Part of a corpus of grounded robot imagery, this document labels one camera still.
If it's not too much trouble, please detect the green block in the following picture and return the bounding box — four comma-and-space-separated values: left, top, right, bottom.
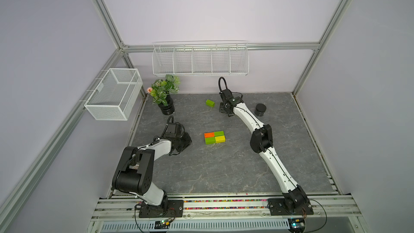
205, 137, 216, 145
214, 131, 224, 137
205, 99, 215, 107

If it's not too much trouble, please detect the yellow block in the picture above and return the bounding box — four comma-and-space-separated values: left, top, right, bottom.
215, 135, 226, 143

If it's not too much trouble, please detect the orange block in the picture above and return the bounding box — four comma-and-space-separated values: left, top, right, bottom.
204, 132, 216, 139

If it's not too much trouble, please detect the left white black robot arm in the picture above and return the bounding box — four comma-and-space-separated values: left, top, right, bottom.
111, 123, 192, 207

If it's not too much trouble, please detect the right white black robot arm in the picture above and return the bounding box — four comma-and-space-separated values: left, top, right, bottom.
220, 89, 311, 214

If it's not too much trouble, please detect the black cylinder container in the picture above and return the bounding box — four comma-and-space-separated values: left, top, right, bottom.
254, 103, 267, 117

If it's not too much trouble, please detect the green potted plant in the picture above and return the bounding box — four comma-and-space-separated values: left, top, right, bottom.
147, 74, 181, 115

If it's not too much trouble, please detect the white mesh side basket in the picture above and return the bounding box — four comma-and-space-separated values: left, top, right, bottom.
84, 68, 143, 121

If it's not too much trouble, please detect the long white wire basket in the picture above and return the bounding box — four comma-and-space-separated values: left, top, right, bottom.
152, 41, 250, 76

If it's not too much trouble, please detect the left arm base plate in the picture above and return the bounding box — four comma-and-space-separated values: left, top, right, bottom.
138, 200, 184, 218

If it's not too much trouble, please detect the white vented cable duct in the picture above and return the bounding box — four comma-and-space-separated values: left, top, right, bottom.
100, 219, 290, 233

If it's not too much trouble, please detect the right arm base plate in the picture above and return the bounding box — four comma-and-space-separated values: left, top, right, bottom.
267, 198, 314, 216

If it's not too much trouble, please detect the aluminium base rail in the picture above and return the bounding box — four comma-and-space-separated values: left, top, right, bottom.
91, 195, 362, 221

